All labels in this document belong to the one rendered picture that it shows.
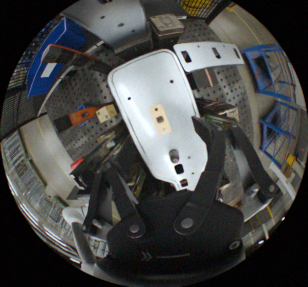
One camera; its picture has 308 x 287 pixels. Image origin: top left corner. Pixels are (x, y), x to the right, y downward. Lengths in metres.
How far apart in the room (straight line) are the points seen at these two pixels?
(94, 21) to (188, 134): 0.40
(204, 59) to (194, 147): 0.29
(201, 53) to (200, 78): 0.09
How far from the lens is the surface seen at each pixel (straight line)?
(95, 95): 0.73
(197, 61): 0.35
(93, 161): 0.24
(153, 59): 0.32
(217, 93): 0.71
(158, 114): 0.30
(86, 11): 0.22
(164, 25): 0.32
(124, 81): 0.32
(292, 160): 7.56
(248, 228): 8.22
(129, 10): 0.25
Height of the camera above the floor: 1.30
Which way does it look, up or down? 69 degrees down
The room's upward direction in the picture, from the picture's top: 176 degrees counter-clockwise
